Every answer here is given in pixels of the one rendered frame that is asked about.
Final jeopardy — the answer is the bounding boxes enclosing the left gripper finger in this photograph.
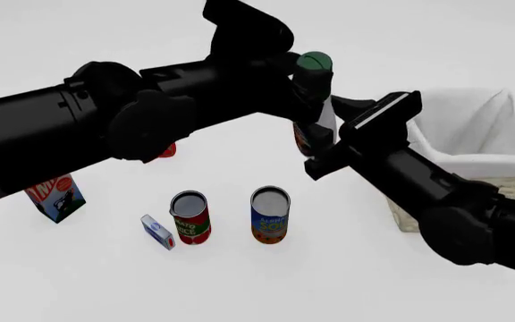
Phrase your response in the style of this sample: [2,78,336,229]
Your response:
[291,68,333,106]

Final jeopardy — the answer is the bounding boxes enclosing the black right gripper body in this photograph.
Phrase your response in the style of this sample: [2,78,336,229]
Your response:
[304,89,423,182]

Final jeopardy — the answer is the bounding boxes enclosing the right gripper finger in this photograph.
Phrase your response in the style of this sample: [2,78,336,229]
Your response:
[330,94,380,128]
[308,123,336,158]

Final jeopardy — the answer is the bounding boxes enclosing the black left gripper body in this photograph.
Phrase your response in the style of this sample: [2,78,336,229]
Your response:
[202,0,324,123]

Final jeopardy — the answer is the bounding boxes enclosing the green-capped salad dressing bottle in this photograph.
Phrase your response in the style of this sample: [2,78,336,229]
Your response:
[291,51,339,158]

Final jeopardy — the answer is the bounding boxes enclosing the white cloth-lined wicker basket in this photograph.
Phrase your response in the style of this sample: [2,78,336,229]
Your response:
[384,87,515,234]

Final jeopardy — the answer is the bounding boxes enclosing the blue alphabet soup can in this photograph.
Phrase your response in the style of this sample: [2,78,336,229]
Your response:
[249,185,291,246]

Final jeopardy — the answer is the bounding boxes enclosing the small red container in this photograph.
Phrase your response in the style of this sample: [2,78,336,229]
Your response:
[157,142,178,159]

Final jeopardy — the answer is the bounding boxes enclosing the red tomato sauce can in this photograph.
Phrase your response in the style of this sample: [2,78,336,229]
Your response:
[168,190,213,246]

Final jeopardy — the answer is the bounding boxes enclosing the small white and blue box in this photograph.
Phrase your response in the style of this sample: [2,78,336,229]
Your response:
[139,213,177,251]

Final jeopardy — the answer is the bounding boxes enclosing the milk carton with cow print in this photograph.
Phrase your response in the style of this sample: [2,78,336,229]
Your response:
[23,173,87,225]

